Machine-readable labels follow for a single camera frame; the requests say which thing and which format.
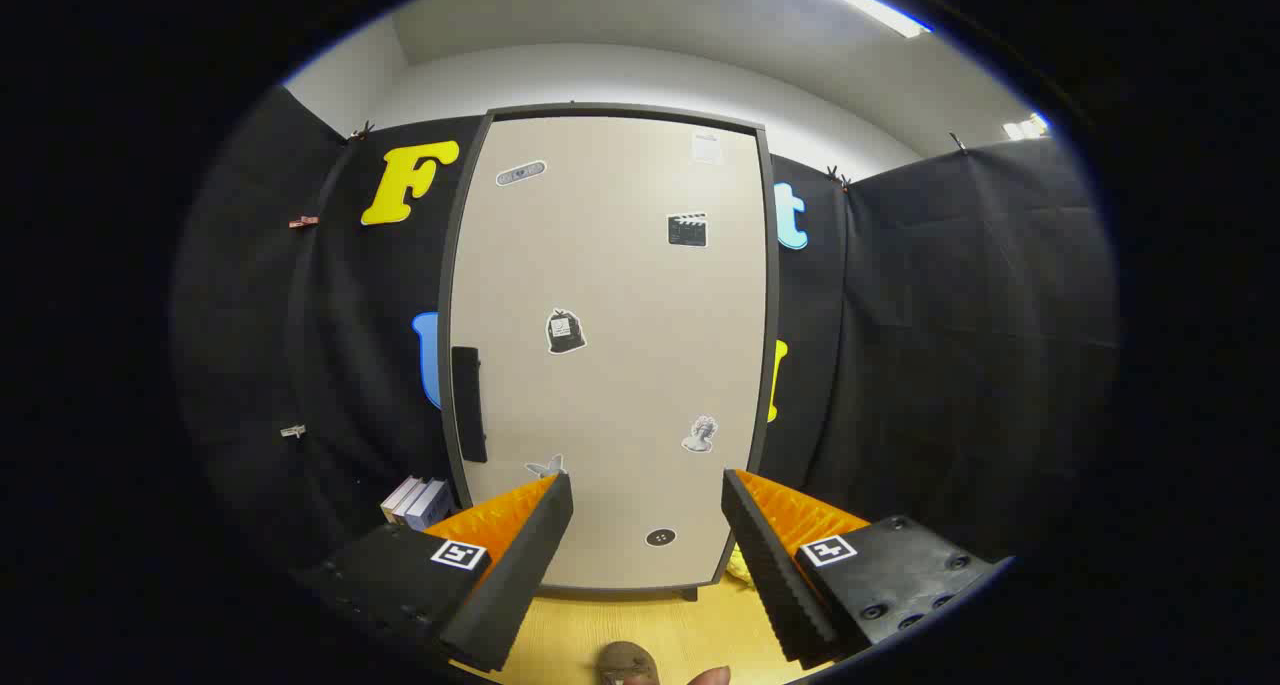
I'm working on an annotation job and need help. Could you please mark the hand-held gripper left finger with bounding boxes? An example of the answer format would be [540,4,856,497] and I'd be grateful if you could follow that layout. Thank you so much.
[300,470,576,674]

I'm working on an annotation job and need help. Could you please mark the blue cover book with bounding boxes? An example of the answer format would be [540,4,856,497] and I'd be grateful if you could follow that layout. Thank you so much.
[405,480,456,532]

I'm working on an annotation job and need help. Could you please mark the grey shoe cabinet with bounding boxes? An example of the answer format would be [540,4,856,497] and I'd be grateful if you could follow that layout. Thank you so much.
[437,102,782,603]

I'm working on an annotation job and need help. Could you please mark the brown fuzzy shoe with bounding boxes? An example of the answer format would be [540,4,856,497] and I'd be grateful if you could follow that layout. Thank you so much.
[598,641,661,685]

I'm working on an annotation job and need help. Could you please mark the black backdrop cloth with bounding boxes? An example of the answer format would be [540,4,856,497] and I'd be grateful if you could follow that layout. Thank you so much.
[170,85,1119,586]

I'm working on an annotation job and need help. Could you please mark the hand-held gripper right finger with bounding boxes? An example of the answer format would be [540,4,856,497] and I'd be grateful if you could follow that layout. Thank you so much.
[720,468,1011,669]

